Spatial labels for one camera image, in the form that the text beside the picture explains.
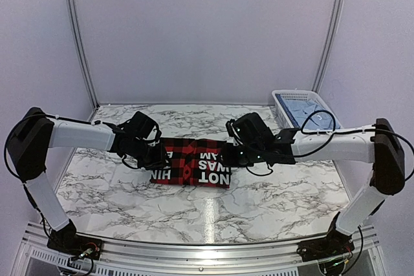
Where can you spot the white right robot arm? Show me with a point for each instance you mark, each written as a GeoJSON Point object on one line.
{"type": "Point", "coordinates": [377, 144]}

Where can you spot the right aluminium corner post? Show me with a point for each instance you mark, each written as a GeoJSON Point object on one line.
{"type": "Point", "coordinates": [328, 44]}

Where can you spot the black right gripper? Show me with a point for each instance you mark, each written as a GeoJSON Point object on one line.
{"type": "Point", "coordinates": [228, 160]}

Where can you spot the red black plaid shirt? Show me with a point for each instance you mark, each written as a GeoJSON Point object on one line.
{"type": "Point", "coordinates": [193, 163]}

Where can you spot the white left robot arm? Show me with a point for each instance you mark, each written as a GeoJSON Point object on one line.
{"type": "Point", "coordinates": [39, 147]}

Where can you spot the white plastic basket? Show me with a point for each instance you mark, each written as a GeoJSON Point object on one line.
{"type": "Point", "coordinates": [281, 117]}

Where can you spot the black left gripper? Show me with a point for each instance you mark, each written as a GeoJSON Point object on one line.
{"type": "Point", "coordinates": [158, 161]}

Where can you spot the left aluminium corner post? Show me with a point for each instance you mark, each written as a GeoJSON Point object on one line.
{"type": "Point", "coordinates": [81, 54]}

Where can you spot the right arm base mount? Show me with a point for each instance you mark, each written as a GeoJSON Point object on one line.
{"type": "Point", "coordinates": [333, 244]}

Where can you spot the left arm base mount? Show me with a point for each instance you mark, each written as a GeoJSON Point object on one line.
{"type": "Point", "coordinates": [68, 241]}

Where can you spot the aluminium front frame rail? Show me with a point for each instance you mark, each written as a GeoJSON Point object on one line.
{"type": "Point", "coordinates": [127, 257]}

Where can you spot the aluminium corner post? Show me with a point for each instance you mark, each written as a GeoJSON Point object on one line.
{"type": "Point", "coordinates": [81, 54]}
{"type": "Point", "coordinates": [328, 44]}

